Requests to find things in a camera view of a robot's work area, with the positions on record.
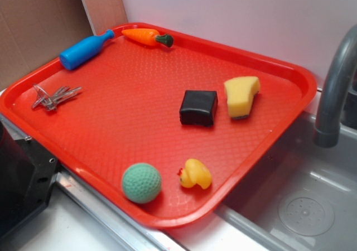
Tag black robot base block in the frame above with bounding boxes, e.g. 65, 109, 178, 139
1, 124, 59, 239

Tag red plastic tray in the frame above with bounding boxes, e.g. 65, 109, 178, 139
1, 26, 317, 229

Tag black rectangular block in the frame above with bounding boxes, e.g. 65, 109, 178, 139
179, 90, 218, 127

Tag yellow rubber duck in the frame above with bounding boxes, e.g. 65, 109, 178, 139
178, 158, 212, 190

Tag yellow sponge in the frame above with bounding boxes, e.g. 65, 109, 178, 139
224, 76, 260, 119

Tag green dimpled ball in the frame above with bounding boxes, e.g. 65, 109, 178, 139
122, 163, 162, 204

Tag orange toy carrot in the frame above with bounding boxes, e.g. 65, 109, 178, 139
122, 28, 174, 47

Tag blue toy bottle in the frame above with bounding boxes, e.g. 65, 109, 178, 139
59, 30, 114, 70

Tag grey toy faucet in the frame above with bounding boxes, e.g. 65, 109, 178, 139
313, 26, 356, 148

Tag grey toy sink basin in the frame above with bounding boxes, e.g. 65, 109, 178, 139
166, 88, 357, 251

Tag brown cardboard panel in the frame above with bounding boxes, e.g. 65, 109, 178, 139
1, 0, 92, 89

